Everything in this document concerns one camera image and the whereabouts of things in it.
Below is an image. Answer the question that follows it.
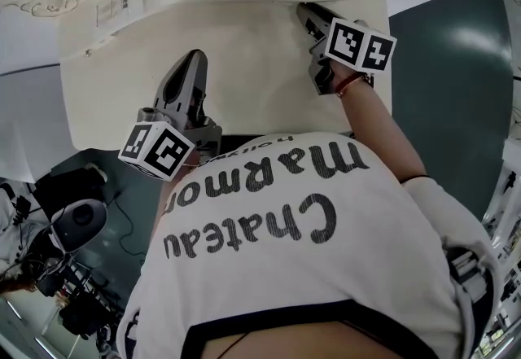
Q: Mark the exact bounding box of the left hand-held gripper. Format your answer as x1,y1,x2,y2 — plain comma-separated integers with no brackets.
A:
117,50,223,182

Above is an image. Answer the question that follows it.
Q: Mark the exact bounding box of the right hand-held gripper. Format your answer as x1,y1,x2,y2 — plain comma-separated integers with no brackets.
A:
296,2,398,96

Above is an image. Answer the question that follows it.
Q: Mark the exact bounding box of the cream small drawer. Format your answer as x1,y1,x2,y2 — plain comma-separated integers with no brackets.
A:
59,32,117,63
284,0,361,8

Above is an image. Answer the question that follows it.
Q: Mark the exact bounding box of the cream ornate dressing table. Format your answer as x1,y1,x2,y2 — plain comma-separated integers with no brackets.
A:
0,0,394,151

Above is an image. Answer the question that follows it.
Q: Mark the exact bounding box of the person's right forearm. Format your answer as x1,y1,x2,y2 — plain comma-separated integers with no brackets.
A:
339,78,431,183

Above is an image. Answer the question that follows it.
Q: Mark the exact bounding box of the person's left forearm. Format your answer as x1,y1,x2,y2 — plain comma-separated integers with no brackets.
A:
156,151,203,228

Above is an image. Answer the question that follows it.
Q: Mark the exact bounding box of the person's right hand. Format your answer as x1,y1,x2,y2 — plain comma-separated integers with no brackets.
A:
331,63,364,93

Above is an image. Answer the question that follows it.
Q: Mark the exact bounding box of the white paper label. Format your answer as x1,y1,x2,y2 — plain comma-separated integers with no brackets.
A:
95,0,131,28

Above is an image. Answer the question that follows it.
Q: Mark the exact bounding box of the grey black office chair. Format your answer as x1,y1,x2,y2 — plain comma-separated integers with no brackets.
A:
50,199,109,255

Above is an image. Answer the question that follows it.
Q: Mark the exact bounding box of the person's white printed shirt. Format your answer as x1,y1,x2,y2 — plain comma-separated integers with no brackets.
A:
116,131,506,359

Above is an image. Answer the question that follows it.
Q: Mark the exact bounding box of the white storage shelf rack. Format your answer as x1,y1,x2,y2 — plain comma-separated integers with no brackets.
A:
479,137,521,359

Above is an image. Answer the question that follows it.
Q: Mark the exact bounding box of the red string bracelet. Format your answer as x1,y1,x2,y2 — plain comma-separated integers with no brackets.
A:
334,71,374,99

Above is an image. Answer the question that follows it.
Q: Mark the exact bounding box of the black cable bundle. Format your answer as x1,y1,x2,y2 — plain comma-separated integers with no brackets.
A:
11,186,135,342

